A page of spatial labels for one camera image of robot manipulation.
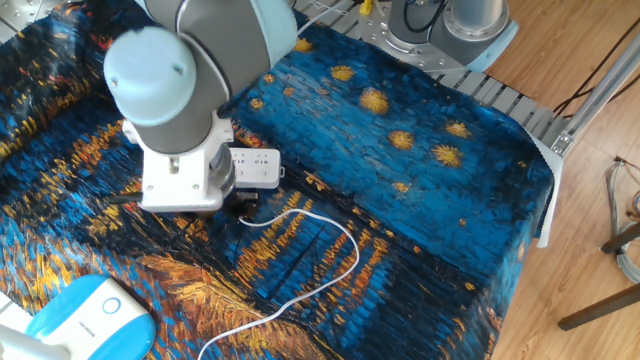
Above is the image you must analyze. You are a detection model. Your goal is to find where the silver screwed metal plate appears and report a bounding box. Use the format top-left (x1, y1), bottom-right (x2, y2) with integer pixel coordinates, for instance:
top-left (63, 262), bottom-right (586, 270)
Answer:
top-left (0, 0), bottom-right (57, 27)

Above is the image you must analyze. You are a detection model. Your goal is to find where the white lamp power cord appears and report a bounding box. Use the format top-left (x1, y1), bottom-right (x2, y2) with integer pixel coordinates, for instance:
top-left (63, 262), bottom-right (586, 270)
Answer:
top-left (196, 208), bottom-right (362, 360)

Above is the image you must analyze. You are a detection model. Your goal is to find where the white power strip cable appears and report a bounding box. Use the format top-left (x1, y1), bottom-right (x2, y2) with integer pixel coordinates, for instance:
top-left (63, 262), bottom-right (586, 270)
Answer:
top-left (294, 0), bottom-right (352, 39)

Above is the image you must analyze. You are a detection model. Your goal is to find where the starry night painted tablecloth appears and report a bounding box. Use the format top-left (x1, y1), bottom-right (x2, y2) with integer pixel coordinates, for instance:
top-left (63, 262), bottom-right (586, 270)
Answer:
top-left (0, 0), bottom-right (555, 360)

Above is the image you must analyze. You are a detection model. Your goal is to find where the silver robot mounting plate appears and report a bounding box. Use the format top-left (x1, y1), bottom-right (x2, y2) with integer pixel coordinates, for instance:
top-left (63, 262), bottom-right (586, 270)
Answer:
top-left (344, 0), bottom-right (521, 77)

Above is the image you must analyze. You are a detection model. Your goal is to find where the blue and white desk lamp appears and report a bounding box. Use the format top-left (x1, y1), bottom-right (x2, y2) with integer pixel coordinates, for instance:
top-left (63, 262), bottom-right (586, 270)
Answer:
top-left (0, 273), bottom-right (158, 360)

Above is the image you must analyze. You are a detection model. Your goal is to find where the grey coiled cable bundle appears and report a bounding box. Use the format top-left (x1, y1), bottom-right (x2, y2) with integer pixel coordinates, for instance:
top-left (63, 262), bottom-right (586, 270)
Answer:
top-left (604, 157), bottom-right (640, 285)

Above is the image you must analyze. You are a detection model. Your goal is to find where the dark brown wooden leg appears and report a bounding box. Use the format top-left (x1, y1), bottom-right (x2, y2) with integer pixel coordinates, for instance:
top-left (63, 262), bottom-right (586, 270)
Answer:
top-left (599, 222), bottom-right (640, 255)
top-left (557, 283), bottom-right (640, 332)

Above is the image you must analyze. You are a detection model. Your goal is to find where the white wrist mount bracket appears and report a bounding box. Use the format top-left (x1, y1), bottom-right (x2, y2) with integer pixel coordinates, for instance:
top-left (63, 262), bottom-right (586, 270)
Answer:
top-left (121, 112), bottom-right (236, 214)

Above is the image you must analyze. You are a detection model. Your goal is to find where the black floor cable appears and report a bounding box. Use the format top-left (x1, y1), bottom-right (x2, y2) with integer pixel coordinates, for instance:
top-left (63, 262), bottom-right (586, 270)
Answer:
top-left (552, 14), bottom-right (640, 120)

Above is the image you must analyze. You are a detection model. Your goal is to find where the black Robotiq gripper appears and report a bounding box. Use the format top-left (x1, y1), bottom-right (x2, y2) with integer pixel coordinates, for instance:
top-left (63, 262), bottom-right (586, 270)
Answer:
top-left (218, 187), bottom-right (261, 221)

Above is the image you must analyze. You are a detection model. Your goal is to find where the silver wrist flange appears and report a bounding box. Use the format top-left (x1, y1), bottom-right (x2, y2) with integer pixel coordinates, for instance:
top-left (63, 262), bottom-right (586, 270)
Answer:
top-left (208, 144), bottom-right (237, 197)

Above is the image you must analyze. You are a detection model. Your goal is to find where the white power strip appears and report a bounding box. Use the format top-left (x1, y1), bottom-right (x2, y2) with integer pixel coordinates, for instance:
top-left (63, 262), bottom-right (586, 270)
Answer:
top-left (228, 147), bottom-right (287, 191)

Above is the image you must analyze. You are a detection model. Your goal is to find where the aluminium frame beam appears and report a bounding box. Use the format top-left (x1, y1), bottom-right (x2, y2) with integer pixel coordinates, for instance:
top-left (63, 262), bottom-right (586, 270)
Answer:
top-left (549, 32), bottom-right (640, 157)

